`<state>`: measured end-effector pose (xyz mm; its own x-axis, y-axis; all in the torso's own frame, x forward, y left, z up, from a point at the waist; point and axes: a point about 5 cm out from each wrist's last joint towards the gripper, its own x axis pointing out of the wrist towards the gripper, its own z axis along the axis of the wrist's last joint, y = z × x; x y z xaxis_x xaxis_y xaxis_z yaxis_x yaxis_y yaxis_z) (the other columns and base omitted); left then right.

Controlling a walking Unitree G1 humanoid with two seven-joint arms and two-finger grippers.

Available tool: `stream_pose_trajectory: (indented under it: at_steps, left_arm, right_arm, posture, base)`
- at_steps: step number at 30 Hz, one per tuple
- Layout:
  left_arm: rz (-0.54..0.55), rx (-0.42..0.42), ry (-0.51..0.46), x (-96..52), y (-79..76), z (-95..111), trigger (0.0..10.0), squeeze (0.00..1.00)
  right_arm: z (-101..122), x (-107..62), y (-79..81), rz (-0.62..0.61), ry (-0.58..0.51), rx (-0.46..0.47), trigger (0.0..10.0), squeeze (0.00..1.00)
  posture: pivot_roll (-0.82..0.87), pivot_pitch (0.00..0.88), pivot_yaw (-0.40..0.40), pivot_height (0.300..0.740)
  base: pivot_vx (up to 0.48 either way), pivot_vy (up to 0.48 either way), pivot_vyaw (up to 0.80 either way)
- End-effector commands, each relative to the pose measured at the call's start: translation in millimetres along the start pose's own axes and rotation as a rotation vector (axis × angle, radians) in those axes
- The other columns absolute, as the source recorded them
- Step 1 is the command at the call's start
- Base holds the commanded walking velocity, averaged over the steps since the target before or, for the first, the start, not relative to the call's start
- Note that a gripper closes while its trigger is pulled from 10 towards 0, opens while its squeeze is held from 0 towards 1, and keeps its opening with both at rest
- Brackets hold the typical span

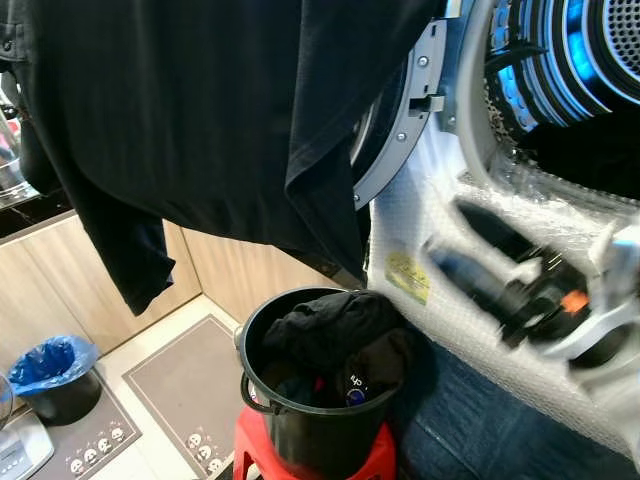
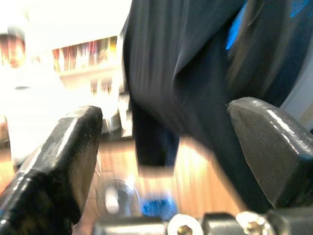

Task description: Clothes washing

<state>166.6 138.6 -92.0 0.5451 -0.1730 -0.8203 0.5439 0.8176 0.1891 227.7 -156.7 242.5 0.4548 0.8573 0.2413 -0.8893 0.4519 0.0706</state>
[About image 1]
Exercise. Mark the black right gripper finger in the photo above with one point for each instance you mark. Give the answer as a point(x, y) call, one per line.
point(497, 230)
point(475, 277)

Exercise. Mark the black long-sleeved garment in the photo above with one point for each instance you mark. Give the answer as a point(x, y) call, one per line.
point(200, 110)

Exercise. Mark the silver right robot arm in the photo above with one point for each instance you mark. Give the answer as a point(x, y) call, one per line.
point(603, 350)

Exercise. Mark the white bubble-wrapped washing machine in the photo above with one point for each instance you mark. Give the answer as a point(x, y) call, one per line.
point(420, 205)

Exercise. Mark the black clothes in drum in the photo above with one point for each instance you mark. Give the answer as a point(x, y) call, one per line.
point(590, 155)

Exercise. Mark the grey washing machine door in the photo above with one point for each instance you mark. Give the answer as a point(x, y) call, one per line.
point(415, 110)

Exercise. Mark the black clothes in bucket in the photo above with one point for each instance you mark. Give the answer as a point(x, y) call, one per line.
point(330, 335)

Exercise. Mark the yellow washer sticker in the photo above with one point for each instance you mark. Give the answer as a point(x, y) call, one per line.
point(408, 277)

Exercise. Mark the blue denim jeans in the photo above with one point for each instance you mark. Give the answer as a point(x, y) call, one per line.
point(480, 430)

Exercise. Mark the blue-lit steel washer drum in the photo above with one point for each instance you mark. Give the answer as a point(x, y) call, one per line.
point(560, 50)

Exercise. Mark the black plastic bucket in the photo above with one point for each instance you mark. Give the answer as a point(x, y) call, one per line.
point(310, 435)

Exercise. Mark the red plastic stool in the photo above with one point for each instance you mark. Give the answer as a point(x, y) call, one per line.
point(250, 450)

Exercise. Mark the grey patterned floor mat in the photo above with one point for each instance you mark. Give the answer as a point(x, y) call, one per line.
point(95, 440)
point(185, 385)

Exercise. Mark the light wooden cabinet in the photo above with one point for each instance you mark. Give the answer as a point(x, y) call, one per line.
point(50, 290)

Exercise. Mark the black bin with blue bag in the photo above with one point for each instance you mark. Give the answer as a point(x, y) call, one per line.
point(55, 375)

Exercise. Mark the clear glass vessel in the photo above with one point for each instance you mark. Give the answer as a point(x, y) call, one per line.
point(12, 150)

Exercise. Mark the white floor scale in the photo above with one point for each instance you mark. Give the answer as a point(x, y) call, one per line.
point(18, 450)

